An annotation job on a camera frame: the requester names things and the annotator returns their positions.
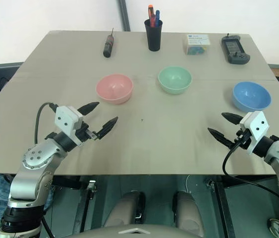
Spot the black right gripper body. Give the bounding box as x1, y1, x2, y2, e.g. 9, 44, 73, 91
232, 124, 251, 150

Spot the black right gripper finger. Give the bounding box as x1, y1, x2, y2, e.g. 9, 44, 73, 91
207, 127, 236, 150
221, 112, 244, 125

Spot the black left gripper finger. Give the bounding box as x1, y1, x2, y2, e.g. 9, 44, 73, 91
95, 116, 119, 140
77, 101, 100, 116

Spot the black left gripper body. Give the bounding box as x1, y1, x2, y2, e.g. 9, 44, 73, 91
77, 122, 98, 142

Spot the blue bowl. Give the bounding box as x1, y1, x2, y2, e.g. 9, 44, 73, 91
232, 81, 272, 112

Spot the pink bowl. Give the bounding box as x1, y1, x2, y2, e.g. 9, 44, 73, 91
95, 73, 134, 105

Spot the black screwdriver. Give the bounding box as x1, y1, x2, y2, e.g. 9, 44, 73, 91
103, 27, 114, 58

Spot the black handheld remote controller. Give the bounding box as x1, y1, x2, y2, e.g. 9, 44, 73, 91
221, 33, 251, 65

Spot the green bowl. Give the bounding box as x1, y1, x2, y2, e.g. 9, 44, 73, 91
158, 65, 193, 95

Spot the clear box of coloured clips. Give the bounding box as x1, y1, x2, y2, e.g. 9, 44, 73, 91
184, 34, 211, 56

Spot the grey robot right leg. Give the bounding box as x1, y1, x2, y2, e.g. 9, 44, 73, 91
173, 190, 206, 238

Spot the grey robot leg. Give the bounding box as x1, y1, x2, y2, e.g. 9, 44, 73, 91
104, 190, 146, 230
173, 190, 206, 238

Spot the grey robot left leg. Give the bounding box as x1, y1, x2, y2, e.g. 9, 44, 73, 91
104, 190, 146, 230

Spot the sneaker shoe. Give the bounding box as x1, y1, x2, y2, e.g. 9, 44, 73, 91
267, 218, 279, 238

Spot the black pen cup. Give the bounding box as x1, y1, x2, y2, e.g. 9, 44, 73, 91
144, 19, 164, 52

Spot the dark metal pole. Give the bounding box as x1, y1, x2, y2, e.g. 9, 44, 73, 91
117, 0, 131, 32

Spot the grey robot torso front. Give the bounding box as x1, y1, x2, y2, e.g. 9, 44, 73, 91
72, 224, 204, 238

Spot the orange marker pen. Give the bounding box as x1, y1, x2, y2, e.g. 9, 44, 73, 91
148, 4, 156, 27

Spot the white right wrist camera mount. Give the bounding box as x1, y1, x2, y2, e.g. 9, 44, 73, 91
239, 111, 270, 155

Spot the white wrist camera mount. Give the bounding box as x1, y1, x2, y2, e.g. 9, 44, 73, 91
239, 111, 270, 155
54, 106, 84, 147

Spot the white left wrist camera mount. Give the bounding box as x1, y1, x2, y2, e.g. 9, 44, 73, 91
54, 106, 84, 147

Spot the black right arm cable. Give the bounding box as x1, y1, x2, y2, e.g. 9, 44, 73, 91
223, 128, 279, 198

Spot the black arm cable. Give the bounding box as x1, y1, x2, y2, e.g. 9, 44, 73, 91
223, 128, 279, 198
34, 102, 57, 144

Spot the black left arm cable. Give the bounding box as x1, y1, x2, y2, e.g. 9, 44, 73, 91
34, 102, 57, 144

